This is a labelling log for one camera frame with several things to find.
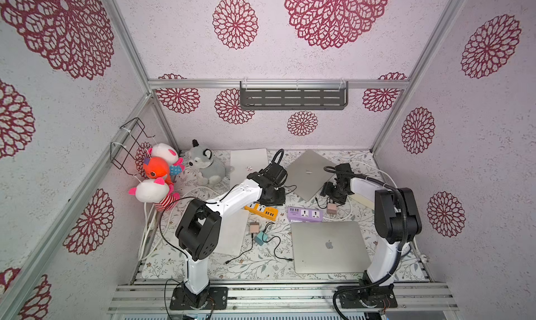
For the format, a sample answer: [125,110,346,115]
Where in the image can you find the teal charger plug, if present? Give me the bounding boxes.
[254,231,269,246]

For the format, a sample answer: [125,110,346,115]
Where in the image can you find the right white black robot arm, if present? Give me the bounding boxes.
[321,163,422,319]

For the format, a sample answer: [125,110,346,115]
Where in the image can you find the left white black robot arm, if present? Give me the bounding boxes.
[171,162,287,309]

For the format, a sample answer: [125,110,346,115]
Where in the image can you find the white laptop with red logo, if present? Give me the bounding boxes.
[230,148,269,187]

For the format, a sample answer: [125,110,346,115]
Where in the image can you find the silver laptop rear right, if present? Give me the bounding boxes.
[285,151,336,201]

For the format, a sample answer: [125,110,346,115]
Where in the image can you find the silver apple laptop front right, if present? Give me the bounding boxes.
[290,222,371,274]

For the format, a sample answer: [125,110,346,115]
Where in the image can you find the white laptop front left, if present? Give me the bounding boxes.
[169,201,251,256]

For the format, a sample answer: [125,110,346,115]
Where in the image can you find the cream box with green display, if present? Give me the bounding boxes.
[350,192,375,210]

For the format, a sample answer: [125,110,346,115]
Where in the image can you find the orange power strip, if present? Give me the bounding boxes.
[244,202,279,222]

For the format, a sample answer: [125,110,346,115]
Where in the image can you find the purple power strip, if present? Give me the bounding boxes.
[287,206,324,222]

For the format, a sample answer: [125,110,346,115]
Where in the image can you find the grey husky plush toy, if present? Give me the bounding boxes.
[188,139,234,186]

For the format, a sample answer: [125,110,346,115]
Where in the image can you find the white pink plush upper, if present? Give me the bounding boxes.
[148,143,183,166]

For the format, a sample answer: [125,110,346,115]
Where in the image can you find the white plush striped legs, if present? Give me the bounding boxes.
[128,177,180,212]

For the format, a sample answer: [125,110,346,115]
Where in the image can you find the grey metal wall shelf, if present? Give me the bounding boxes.
[239,81,348,111]

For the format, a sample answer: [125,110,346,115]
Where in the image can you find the black wire wall basket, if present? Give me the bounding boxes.
[109,117,154,178]

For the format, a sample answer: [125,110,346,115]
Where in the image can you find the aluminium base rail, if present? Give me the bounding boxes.
[106,282,459,317]

